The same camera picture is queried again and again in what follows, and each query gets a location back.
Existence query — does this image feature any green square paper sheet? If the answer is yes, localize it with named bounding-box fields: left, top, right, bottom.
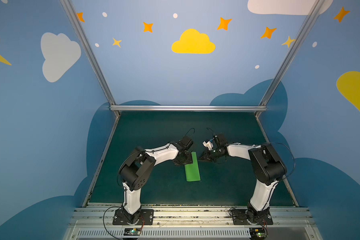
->
left=185, top=152, right=201, bottom=182

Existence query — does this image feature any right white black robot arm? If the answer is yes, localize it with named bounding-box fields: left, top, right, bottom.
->
left=199, top=134, right=287, bottom=225

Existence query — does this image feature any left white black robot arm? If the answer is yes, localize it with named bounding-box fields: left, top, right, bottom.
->
left=118, top=136, right=194, bottom=225

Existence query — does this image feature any right green circuit board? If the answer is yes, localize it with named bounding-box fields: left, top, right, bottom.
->
left=250, top=228, right=267, bottom=240

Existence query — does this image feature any green circuit board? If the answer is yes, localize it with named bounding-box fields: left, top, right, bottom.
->
left=250, top=228, right=267, bottom=240
left=123, top=228, right=142, bottom=237

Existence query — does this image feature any left green circuit board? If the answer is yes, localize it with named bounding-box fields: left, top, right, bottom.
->
left=123, top=228, right=142, bottom=237

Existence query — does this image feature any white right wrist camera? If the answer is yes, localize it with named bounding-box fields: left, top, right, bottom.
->
left=203, top=141, right=214, bottom=151

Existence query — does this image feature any aluminium back frame rail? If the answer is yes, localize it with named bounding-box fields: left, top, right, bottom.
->
left=110, top=105, right=267, bottom=112

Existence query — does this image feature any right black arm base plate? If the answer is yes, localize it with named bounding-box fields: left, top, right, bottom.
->
left=229, top=208, right=274, bottom=225

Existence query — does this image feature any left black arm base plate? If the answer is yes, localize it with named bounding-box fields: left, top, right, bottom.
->
left=112, top=208, right=154, bottom=226

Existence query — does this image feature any aluminium left floor rail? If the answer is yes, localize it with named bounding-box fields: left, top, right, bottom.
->
left=82, top=116, right=120, bottom=208

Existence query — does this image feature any aluminium floor rail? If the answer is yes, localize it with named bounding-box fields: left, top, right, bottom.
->
left=250, top=117, right=299, bottom=207
left=82, top=116, right=120, bottom=208

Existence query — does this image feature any aluminium right floor rail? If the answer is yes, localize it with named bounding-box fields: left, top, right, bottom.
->
left=250, top=117, right=299, bottom=207

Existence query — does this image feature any aluminium right frame post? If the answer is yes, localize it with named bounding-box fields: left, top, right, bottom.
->
left=259, top=0, right=326, bottom=112

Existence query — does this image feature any aluminium frame post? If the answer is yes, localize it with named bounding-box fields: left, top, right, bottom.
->
left=259, top=0, right=326, bottom=112
left=60, top=0, right=116, bottom=107

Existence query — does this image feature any aluminium left frame post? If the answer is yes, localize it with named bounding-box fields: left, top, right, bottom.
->
left=60, top=0, right=116, bottom=107

